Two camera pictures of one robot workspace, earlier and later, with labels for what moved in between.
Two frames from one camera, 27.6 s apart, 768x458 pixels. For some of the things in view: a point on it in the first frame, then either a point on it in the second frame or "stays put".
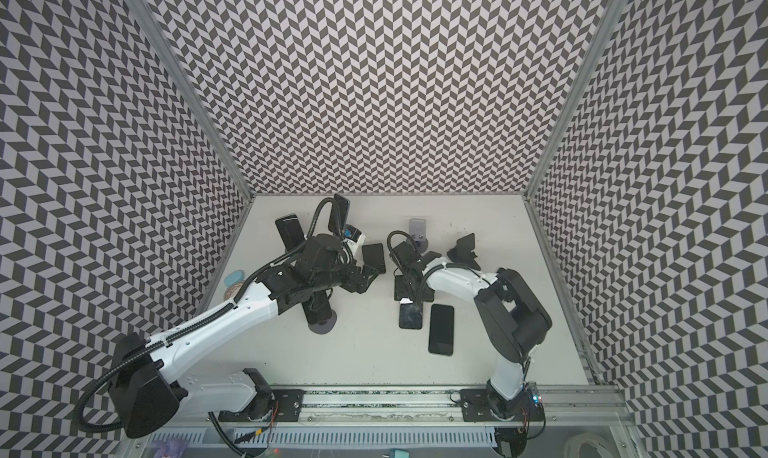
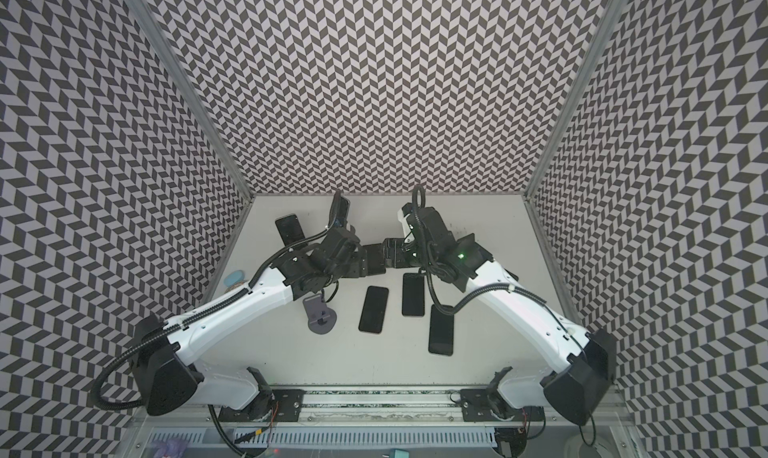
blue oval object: x=234 y=277 stays put
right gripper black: x=413 y=287 to x=405 y=254
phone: x=290 y=231 stays put
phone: x=441 y=329 stays put
